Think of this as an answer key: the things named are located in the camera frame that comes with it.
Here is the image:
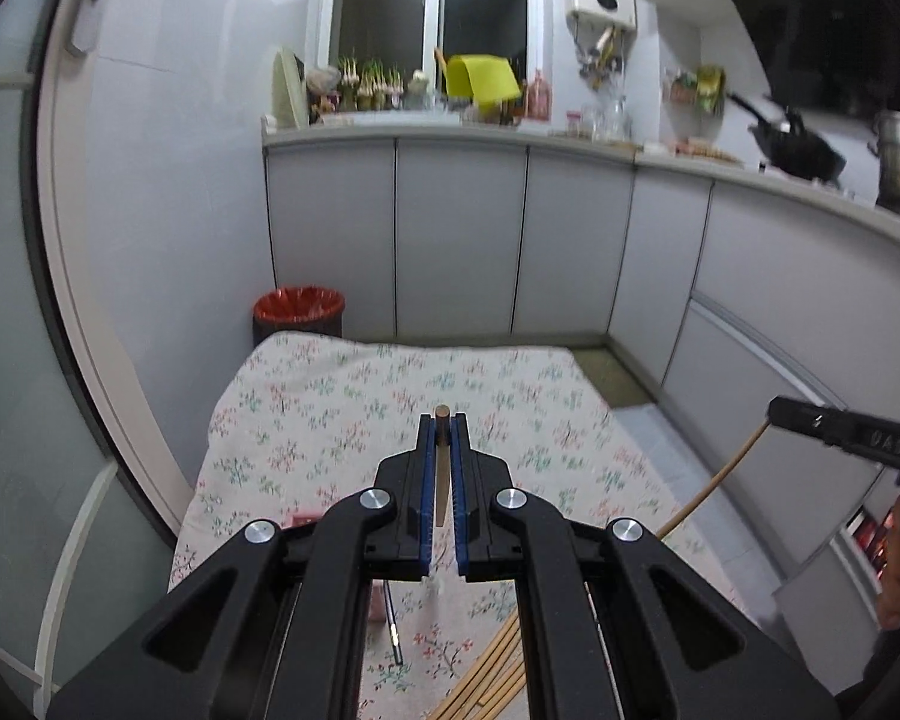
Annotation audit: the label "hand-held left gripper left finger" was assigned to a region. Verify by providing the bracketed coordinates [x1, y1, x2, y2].
[45, 414, 440, 720]

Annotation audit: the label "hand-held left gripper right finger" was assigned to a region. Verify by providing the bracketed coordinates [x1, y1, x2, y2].
[448, 412, 842, 720]

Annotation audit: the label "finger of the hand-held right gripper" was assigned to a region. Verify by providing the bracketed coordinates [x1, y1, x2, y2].
[767, 394, 900, 467]

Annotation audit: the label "brown wooden chopstick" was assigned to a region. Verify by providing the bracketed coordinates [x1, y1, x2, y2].
[434, 405, 453, 528]

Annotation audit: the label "light bamboo chopstick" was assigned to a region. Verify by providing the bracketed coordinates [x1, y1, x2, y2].
[658, 420, 772, 541]

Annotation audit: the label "bundle of wooden chopsticks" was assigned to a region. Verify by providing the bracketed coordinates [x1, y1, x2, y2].
[431, 604, 530, 720]

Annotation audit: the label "floral tablecloth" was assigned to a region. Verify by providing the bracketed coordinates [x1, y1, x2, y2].
[166, 330, 781, 720]

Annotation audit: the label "black chopstick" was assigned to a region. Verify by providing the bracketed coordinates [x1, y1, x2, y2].
[380, 583, 405, 665]

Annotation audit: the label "green floor mat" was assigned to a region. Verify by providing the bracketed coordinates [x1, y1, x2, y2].
[574, 345, 658, 410]

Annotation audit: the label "red trash bin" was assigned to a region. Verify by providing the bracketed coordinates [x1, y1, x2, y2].
[253, 285, 346, 350]

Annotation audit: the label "grey kitchen cabinet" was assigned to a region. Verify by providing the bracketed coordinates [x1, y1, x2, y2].
[261, 126, 900, 590]

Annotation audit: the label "black wok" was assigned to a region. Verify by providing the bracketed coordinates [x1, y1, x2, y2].
[727, 92, 848, 183]

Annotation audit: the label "green packet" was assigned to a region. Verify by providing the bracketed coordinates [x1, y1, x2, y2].
[694, 66, 727, 116]

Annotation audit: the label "glass jars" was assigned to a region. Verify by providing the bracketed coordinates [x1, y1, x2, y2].
[566, 101, 632, 141]

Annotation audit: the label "black range hood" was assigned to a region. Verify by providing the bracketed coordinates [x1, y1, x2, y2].
[701, 0, 900, 121]

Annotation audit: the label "sprouting garlic plants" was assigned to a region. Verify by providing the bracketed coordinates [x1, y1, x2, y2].
[336, 52, 407, 113]

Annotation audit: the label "frosted glass door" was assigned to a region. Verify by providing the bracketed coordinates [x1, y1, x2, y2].
[0, 0, 196, 720]

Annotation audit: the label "white cutting board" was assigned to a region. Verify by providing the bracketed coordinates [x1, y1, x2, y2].
[271, 47, 311, 133]

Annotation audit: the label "window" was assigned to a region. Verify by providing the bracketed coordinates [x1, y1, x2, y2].
[330, 0, 532, 91]

